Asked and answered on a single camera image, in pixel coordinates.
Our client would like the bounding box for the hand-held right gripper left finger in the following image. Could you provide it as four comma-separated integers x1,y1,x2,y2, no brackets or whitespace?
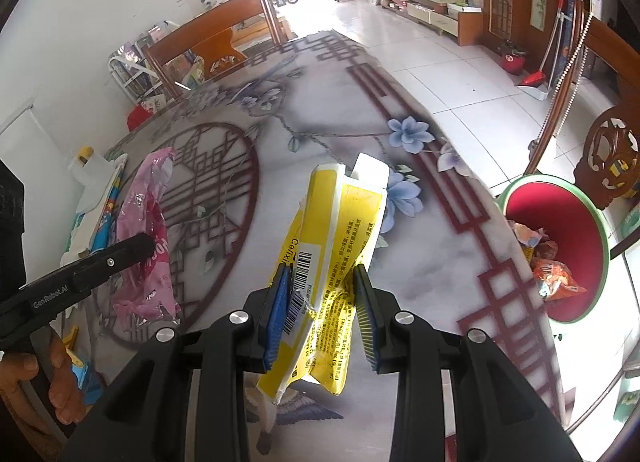
60,264,296,462

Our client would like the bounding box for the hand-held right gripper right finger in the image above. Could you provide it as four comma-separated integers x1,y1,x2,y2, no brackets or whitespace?
352,264,583,462

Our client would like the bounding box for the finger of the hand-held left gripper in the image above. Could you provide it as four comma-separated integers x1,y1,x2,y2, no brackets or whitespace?
74,233,157,289

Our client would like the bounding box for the pink printed plastic bag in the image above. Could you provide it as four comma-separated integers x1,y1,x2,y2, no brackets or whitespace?
111,147,182,325

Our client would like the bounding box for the yellow medicine box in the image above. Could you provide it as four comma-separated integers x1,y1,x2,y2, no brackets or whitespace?
256,153,391,403

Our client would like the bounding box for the orange snack packet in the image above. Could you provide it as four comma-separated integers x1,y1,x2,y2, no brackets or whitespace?
530,239,588,300

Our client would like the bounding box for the red basin with green rim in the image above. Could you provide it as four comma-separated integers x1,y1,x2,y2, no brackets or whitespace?
495,173,612,325

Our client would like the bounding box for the person's left hand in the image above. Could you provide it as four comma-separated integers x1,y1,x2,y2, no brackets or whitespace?
0,332,95,425

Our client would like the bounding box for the blue yellow wrapper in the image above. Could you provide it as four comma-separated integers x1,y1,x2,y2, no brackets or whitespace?
60,327,108,405

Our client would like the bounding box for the red bag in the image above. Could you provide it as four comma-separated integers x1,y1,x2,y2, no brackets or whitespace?
127,104,153,131

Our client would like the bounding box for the crumpled colourful wrapper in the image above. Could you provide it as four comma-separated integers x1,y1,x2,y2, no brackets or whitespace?
507,219,546,250

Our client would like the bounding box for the white book rack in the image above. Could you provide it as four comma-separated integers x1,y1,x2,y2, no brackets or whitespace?
109,22,206,105

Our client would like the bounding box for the floral table cover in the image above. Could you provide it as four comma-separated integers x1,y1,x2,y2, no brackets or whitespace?
65,30,568,462

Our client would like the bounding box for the plain-back wooden chair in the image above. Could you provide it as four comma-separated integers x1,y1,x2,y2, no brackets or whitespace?
141,0,291,97

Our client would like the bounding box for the yellow potty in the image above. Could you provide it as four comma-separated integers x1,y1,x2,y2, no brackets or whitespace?
605,157,632,179

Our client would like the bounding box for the red flower pot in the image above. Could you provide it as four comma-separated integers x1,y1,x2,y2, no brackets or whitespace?
497,42,528,75

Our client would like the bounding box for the carved-back wooden chair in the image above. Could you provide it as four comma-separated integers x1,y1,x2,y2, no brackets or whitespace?
525,2,640,213

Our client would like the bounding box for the wooden television cabinet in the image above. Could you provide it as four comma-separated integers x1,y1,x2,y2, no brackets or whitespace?
375,0,483,46

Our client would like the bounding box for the white beaded cord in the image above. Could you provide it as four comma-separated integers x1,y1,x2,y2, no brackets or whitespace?
530,0,593,147

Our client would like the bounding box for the red-handled broom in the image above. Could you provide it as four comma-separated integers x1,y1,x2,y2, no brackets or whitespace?
537,0,568,87

